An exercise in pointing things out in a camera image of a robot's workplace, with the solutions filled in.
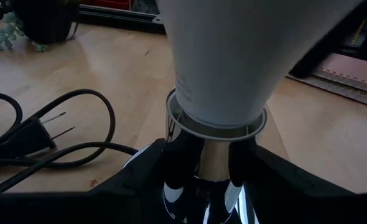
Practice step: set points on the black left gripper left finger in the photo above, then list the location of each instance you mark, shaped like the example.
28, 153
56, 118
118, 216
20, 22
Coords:
133, 186

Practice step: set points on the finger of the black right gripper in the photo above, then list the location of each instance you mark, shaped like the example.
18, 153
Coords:
326, 40

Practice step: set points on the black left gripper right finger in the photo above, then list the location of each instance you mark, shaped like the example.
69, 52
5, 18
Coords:
295, 193

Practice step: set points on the white lightbulb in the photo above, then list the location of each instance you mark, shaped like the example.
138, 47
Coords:
249, 62

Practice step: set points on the chrome lamp base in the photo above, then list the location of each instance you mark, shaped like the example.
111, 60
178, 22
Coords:
214, 161

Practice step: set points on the pink spiral notebook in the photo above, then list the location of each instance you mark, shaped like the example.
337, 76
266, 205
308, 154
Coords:
351, 81

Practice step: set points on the red storage shelf rack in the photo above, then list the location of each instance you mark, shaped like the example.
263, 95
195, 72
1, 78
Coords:
109, 3

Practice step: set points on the potted succulent plant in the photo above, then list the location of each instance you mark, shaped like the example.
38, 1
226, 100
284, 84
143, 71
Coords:
46, 21

